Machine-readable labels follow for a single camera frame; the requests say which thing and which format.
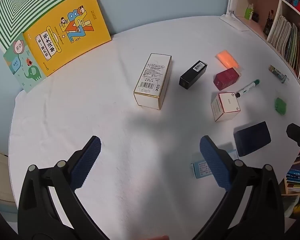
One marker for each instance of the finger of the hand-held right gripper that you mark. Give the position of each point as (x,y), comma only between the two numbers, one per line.
(296,131)

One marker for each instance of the dark figurine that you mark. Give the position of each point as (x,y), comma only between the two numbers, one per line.
(268,23)

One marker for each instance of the white box with red edges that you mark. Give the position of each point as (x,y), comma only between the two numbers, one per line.
(228,102)

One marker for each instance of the light blue box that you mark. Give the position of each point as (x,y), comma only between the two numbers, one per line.
(201,168)

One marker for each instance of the green clay packet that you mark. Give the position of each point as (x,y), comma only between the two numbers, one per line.
(280,106)

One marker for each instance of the white wooden bookshelf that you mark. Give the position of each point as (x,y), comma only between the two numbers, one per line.
(262,3)

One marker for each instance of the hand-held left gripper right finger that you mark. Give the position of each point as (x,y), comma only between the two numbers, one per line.
(215,162)

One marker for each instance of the orange clay packet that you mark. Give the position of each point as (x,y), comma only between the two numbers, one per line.
(227,58)

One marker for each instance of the beige cabinet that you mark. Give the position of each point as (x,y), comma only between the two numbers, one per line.
(1,177)

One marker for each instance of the small black toy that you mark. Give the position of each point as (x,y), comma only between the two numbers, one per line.
(255,17)

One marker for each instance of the row of thin books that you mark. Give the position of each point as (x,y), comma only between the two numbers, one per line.
(286,41)

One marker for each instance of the green striped book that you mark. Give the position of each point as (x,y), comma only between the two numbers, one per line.
(22,2)

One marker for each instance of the dark red box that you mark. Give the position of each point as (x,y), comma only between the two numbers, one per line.
(226,78)

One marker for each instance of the dark navy case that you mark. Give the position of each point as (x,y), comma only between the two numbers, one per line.
(252,138)

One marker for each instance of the teal elephant book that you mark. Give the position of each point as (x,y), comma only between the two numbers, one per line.
(22,65)

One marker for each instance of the printed glue tube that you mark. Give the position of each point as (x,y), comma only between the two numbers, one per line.
(278,74)

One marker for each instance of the green and white toy figure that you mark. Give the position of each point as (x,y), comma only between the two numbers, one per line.
(249,12)

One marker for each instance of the yellow picture book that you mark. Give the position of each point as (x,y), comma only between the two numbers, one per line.
(65,32)

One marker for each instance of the green whiteboard marker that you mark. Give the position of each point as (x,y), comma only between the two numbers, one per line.
(248,87)

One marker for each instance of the pale green cloth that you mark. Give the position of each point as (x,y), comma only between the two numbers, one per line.
(291,205)

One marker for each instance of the stack of books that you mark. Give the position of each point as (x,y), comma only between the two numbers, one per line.
(298,175)

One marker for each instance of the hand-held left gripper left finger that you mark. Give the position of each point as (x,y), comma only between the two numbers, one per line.
(86,163)

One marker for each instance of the black box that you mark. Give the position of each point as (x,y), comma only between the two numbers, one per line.
(193,75)

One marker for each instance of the tall white box gold edges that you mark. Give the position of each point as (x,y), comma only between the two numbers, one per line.
(153,80)

